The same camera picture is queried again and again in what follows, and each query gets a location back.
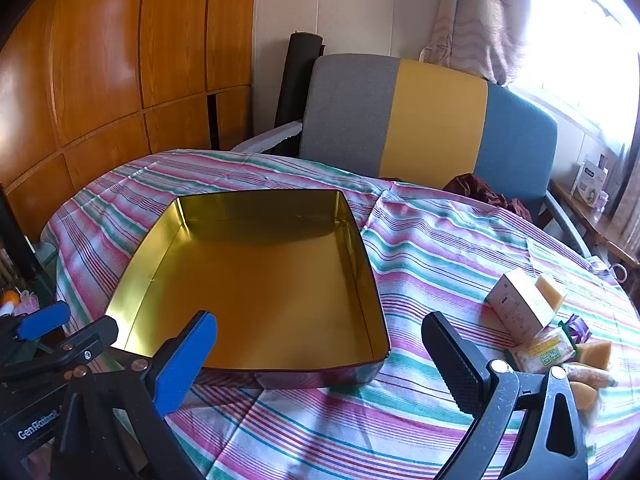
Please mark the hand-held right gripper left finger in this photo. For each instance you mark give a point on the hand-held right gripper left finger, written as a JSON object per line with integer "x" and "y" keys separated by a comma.
{"x": 185, "y": 360}

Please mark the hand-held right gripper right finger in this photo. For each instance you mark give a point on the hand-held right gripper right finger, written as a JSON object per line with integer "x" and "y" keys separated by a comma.
{"x": 452, "y": 360}

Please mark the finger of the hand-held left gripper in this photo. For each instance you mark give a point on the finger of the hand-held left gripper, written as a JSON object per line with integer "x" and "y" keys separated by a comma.
{"x": 42, "y": 321}
{"x": 85, "y": 342}

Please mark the white cardboard box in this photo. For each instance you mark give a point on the white cardboard box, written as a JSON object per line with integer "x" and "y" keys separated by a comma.
{"x": 515, "y": 305}

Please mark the yellow snack packet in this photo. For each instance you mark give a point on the yellow snack packet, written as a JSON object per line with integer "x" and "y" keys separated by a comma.
{"x": 542, "y": 351}

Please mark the gold metal tin box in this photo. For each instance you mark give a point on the gold metal tin box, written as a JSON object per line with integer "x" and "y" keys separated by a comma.
{"x": 260, "y": 285}

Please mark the pale cake block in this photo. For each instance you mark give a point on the pale cake block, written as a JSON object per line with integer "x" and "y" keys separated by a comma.
{"x": 549, "y": 292}

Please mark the purple snack packet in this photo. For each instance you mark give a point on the purple snack packet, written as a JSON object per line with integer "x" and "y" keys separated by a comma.
{"x": 575, "y": 330}

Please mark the white plastic bottle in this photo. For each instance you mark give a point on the white plastic bottle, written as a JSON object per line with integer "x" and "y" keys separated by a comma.
{"x": 6, "y": 307}

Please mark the orange fruit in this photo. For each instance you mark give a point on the orange fruit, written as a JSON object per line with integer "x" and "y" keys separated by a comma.
{"x": 12, "y": 295}

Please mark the glass side table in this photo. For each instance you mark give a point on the glass side table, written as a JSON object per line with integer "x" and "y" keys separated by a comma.
{"x": 47, "y": 275}

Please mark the dark chair back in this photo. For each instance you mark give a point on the dark chair back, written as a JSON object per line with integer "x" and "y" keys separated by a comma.
{"x": 15, "y": 230}

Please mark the striped tablecloth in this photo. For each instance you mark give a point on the striped tablecloth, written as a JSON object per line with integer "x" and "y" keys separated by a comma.
{"x": 440, "y": 260}

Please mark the maroon cloth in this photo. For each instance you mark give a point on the maroon cloth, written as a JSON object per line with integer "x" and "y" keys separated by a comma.
{"x": 470, "y": 185}

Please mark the wooden side table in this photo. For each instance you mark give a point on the wooden side table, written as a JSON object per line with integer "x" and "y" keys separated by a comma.
{"x": 595, "y": 225}

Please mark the white printed carton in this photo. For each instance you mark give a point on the white printed carton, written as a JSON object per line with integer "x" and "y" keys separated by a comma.
{"x": 590, "y": 180}

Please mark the patterned pink curtain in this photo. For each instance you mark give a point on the patterned pink curtain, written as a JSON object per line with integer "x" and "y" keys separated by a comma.
{"x": 475, "y": 20}
{"x": 629, "y": 200}

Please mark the wooden wardrobe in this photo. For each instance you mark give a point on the wooden wardrobe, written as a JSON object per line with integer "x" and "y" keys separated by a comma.
{"x": 100, "y": 60}

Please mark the grey yellow blue armchair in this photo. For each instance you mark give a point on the grey yellow blue armchair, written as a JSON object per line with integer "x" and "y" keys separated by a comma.
{"x": 350, "y": 110}

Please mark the black rolled mat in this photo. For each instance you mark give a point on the black rolled mat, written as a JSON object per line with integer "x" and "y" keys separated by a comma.
{"x": 295, "y": 85}

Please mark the window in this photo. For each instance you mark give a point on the window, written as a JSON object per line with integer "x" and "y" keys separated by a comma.
{"x": 575, "y": 60}

